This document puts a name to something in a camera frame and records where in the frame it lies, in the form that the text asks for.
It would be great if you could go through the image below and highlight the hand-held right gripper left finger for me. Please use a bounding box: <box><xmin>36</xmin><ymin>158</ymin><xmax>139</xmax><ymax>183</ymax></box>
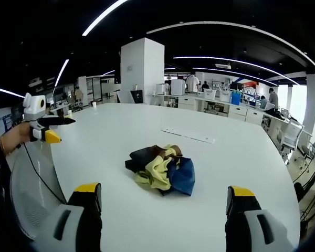
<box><xmin>33</xmin><ymin>183</ymin><xmax>103</xmax><ymax>252</ymax></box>

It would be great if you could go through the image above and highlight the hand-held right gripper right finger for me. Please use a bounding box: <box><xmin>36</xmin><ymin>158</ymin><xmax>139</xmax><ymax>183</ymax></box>
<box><xmin>225</xmin><ymin>185</ymin><xmax>295</xmax><ymax>252</ymax></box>

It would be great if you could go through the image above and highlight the multicoloured garment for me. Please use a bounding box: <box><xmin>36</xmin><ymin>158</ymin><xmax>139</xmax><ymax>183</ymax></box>
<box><xmin>124</xmin><ymin>144</ymin><xmax>196</xmax><ymax>197</ymax></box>

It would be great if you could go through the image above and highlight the person's left hand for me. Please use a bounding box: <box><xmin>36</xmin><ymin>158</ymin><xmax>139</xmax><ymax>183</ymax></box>
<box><xmin>0</xmin><ymin>122</ymin><xmax>32</xmax><ymax>155</ymax></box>

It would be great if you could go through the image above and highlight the ceiling light strip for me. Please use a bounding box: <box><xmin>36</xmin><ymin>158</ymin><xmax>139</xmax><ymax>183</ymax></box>
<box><xmin>53</xmin><ymin>58</ymin><xmax>70</xmax><ymax>88</ymax></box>
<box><xmin>81</xmin><ymin>0</ymin><xmax>129</xmax><ymax>37</ymax></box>
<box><xmin>0</xmin><ymin>88</ymin><xmax>26</xmax><ymax>99</ymax></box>
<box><xmin>173</xmin><ymin>55</ymin><xmax>300</xmax><ymax>86</ymax></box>

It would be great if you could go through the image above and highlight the white mesh office chair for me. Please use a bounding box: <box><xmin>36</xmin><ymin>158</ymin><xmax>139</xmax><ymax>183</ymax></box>
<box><xmin>9</xmin><ymin>145</ymin><xmax>69</xmax><ymax>241</ymax></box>
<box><xmin>276</xmin><ymin>118</ymin><xmax>306</xmax><ymax>165</ymax></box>

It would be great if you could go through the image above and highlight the black and white box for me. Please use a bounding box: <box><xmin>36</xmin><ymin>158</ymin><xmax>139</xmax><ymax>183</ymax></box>
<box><xmin>130</xmin><ymin>89</ymin><xmax>143</xmax><ymax>104</ymax></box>

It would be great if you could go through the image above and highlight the grey office chair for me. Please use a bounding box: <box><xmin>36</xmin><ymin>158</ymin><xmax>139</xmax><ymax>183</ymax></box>
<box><xmin>300</xmin><ymin>133</ymin><xmax>315</xmax><ymax>170</ymax></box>

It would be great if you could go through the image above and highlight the white square pillar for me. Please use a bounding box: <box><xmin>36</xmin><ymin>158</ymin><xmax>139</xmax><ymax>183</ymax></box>
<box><xmin>120</xmin><ymin>37</ymin><xmax>165</xmax><ymax>104</ymax></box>

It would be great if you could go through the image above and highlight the white box appliance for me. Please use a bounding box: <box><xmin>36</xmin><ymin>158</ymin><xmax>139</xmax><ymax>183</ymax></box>
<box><xmin>170</xmin><ymin>79</ymin><xmax>186</xmax><ymax>96</ymax></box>
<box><xmin>156</xmin><ymin>83</ymin><xmax>170</xmax><ymax>96</ymax></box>

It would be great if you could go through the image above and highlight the white flat strip with holes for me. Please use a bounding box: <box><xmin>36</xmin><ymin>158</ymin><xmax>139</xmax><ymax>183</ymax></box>
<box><xmin>161</xmin><ymin>127</ymin><xmax>216</xmax><ymax>144</ymax></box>

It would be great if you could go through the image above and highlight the white cabinet counter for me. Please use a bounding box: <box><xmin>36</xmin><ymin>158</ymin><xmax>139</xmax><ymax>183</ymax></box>
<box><xmin>150</xmin><ymin>93</ymin><xmax>266</xmax><ymax>125</ymax></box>

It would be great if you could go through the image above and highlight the blue container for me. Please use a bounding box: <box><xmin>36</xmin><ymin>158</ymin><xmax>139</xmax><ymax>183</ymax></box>
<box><xmin>230</xmin><ymin>90</ymin><xmax>243</xmax><ymax>106</ymax></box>

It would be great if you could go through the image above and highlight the white plastic bin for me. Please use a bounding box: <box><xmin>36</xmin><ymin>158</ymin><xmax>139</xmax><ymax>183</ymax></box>
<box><xmin>203</xmin><ymin>88</ymin><xmax>217</xmax><ymax>100</ymax></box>

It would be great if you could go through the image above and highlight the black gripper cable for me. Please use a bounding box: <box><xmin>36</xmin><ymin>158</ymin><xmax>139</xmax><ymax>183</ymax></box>
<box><xmin>22</xmin><ymin>141</ymin><xmax>68</xmax><ymax>204</ymax></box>

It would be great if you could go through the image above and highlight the black frame desk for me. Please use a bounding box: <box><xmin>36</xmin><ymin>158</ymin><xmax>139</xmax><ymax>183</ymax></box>
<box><xmin>291</xmin><ymin>161</ymin><xmax>315</xmax><ymax>225</ymax></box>

